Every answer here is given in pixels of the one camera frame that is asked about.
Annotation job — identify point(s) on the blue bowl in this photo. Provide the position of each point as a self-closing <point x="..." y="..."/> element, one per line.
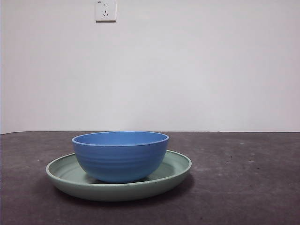
<point x="119" y="159"/>

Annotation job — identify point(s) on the green plate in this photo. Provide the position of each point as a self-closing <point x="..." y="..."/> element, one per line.
<point x="117" y="193"/>

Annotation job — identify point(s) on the white wall socket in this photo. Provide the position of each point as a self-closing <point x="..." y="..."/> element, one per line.
<point x="105" y="11"/>

